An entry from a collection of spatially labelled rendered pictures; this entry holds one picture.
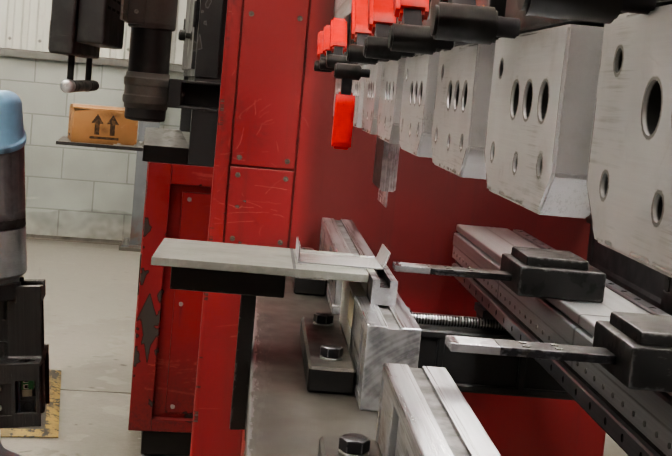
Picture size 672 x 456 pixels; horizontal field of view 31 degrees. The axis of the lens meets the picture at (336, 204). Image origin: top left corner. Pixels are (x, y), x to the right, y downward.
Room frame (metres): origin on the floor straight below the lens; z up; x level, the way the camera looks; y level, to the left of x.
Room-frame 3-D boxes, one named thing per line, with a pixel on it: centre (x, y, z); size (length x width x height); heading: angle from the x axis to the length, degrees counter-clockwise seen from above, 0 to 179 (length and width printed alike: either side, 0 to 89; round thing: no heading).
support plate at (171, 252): (1.52, 0.09, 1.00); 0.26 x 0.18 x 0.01; 94
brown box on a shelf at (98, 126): (3.73, 0.75, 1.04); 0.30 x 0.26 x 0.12; 9
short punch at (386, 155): (1.53, -0.06, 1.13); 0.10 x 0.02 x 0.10; 4
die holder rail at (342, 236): (2.08, -0.02, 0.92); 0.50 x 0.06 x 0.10; 4
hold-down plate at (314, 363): (1.48, 0.00, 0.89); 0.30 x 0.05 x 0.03; 4
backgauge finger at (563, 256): (1.53, -0.21, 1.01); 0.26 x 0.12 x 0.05; 94
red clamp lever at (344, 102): (1.37, 0.00, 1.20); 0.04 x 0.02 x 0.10; 94
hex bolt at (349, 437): (1.02, -0.04, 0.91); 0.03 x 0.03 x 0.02
